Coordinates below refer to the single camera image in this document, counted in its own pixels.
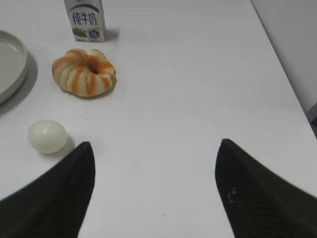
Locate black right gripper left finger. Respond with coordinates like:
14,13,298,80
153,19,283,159
0,142,96,238

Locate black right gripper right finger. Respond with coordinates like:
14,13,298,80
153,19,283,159
214,139,317,238

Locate white egg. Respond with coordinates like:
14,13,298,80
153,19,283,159
27,119,67,154

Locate beige round plate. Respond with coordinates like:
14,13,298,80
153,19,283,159
0,30,28,103

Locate orange striped bread bun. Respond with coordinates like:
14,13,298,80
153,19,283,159
52,49,116,98

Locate white blue milk carton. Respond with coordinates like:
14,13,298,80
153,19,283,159
64,0,106,42

